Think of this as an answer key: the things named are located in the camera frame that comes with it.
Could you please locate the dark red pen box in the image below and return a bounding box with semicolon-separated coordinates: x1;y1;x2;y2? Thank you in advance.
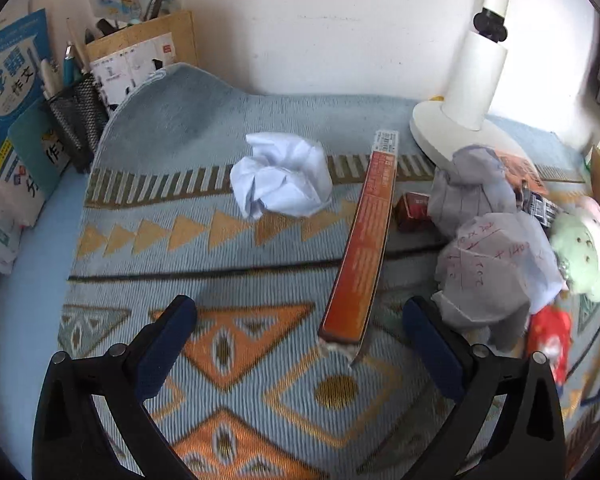
395;191;433;233

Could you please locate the stack of white books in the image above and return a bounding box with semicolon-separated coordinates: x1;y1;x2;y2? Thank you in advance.
0;160;48;281

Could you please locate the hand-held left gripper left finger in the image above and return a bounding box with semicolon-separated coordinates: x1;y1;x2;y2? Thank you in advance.
31;295;199;480

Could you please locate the small green plush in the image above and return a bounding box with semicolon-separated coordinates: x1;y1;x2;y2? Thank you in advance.
550;212;600;303

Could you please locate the long orange box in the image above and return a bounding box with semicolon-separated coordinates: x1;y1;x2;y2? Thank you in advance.
317;130;401;366

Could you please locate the orange snack packet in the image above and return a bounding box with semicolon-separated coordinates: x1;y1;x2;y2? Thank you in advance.
495;150;548;196

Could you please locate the blue pen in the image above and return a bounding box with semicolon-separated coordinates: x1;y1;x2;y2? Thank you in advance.
62;42;78;86

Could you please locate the cardboard box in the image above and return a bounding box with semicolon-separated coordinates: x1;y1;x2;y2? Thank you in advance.
85;10;201;111

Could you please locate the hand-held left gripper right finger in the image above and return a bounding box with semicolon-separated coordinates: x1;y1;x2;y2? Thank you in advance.
401;296;567;480

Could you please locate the white paper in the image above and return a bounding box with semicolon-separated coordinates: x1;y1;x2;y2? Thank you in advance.
230;132;333;221
432;210;568;356

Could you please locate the black mesh pen holder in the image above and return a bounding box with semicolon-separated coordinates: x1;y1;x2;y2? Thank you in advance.
47;72;111;173

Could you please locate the red printed packet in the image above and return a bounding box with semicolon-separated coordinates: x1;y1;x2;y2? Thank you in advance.
525;305;573;386

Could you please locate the grey paper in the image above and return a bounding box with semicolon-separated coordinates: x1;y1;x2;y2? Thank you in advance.
427;145;521;236

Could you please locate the white desk lamp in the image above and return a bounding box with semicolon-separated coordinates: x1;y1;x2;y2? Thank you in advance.
410;0;541;171

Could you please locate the teal cover book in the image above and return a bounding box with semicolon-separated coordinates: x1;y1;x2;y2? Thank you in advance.
7;105;71;206

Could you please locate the grey printed packet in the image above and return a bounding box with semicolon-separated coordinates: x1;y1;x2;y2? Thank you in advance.
519;185;561;231

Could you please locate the white pen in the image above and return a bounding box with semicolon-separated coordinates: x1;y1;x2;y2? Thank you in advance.
40;57;58;101

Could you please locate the three-ball dango plush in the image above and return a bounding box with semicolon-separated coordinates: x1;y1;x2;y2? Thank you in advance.
565;195;600;261

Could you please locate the blue cover book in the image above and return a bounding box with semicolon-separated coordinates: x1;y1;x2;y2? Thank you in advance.
0;7;51;171

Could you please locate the patterned blue woven mat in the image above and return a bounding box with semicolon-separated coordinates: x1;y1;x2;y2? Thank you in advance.
62;62;600;480

